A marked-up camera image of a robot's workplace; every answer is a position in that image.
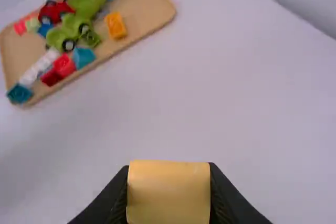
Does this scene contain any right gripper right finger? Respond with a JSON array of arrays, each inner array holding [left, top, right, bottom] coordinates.
[[209, 162, 274, 224]]

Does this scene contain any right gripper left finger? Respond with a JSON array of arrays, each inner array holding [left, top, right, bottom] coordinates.
[[67, 165, 130, 224]]

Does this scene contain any yellow toy car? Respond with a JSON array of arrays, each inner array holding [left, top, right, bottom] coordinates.
[[125, 159, 212, 224]]

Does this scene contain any red toy brick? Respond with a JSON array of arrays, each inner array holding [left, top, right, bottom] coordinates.
[[54, 52, 78, 78], [40, 68, 64, 88]]

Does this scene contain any teal toy brick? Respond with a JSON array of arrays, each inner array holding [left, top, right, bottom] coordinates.
[[72, 47, 97, 70], [6, 82, 35, 105]]

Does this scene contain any white toy brick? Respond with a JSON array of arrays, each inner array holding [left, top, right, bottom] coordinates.
[[18, 48, 60, 87]]

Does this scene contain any green toy car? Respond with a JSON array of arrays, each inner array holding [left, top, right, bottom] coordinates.
[[46, 14, 102, 53]]

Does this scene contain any yellow toy brick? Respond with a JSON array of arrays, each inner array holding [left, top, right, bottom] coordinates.
[[104, 12, 129, 40]]

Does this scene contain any blue toy brick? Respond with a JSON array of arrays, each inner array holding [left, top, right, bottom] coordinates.
[[37, 23, 53, 38]]

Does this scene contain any light green toy brick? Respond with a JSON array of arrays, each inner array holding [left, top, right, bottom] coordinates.
[[26, 18, 40, 32]]

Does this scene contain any pink toy brick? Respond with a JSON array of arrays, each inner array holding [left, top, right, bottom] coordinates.
[[13, 19, 28, 36]]

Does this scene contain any tan tray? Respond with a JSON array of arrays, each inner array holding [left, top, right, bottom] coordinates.
[[0, 0, 177, 109]]

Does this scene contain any red toy car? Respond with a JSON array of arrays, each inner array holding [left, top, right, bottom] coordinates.
[[38, 0, 77, 24]]

